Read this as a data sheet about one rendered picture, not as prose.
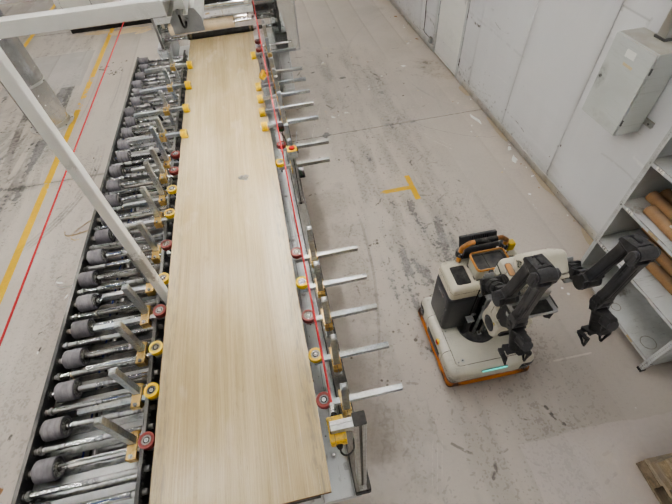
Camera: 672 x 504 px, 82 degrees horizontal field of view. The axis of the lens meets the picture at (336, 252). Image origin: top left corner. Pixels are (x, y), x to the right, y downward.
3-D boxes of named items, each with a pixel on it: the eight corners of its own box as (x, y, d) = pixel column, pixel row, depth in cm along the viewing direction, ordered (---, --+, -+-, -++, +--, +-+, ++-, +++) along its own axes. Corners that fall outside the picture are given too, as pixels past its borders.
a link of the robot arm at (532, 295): (556, 264, 155) (529, 269, 154) (564, 275, 151) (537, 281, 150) (522, 316, 188) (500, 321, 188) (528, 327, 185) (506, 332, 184)
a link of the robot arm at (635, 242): (644, 225, 161) (622, 230, 160) (665, 253, 154) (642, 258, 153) (588, 275, 199) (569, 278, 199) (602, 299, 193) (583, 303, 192)
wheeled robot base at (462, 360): (416, 311, 324) (419, 295, 305) (488, 297, 329) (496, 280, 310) (445, 390, 282) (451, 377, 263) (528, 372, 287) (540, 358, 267)
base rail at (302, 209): (271, 54, 518) (270, 46, 510) (371, 492, 194) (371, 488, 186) (266, 55, 517) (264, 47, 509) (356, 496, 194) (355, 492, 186)
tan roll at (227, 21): (275, 18, 502) (273, 8, 492) (276, 22, 494) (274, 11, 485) (162, 34, 490) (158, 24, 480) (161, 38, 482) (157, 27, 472)
